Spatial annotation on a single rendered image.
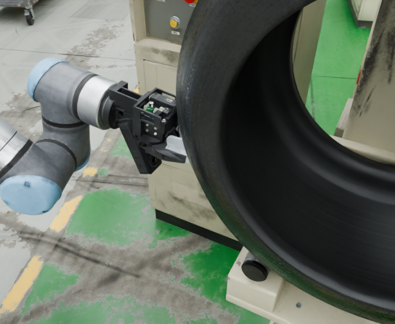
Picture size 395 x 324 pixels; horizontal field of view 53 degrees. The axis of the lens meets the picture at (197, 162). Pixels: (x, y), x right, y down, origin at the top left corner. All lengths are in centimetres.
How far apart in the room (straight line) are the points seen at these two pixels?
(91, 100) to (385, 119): 56
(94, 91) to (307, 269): 44
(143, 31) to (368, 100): 86
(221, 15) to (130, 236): 158
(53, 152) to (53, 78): 13
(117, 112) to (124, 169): 156
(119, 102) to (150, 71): 75
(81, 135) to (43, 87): 12
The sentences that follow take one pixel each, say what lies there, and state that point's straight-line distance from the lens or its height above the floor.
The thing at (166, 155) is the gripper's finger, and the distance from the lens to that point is 66.
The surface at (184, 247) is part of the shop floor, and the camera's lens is 184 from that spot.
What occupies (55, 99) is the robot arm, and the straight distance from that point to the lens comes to 76.
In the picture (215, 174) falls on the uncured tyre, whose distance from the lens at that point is 51.
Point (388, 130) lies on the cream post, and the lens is 88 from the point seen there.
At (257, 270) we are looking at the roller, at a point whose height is 91.
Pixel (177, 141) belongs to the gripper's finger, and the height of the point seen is 106.
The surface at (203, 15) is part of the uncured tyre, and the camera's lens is 44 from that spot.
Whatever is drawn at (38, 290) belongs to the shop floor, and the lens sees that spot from 184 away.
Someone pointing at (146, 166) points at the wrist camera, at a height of 98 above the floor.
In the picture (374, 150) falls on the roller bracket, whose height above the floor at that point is 95.
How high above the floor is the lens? 145
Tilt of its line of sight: 40 degrees down
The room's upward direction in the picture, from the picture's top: straight up
